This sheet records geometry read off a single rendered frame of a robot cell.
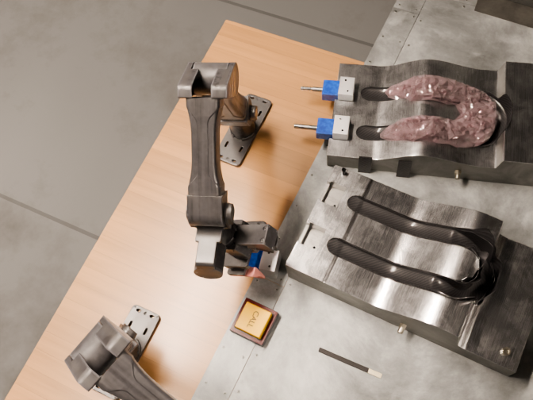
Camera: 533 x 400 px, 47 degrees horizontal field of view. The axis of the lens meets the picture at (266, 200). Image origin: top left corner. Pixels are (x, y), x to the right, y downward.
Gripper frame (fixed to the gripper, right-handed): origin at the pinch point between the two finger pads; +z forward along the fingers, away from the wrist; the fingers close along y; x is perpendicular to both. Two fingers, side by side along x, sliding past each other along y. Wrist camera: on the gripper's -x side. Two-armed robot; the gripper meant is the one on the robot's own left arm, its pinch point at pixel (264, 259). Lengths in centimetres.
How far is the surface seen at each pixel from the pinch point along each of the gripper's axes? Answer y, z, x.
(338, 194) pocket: 18.0, 5.0, -12.0
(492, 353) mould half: -10, 23, -43
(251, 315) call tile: -12.5, 0.9, 0.5
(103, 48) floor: 105, 20, 136
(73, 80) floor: 86, 17, 143
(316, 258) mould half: 1.3, 1.9, -12.0
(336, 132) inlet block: 32.5, 1.8, -10.1
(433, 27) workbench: 72, 18, -22
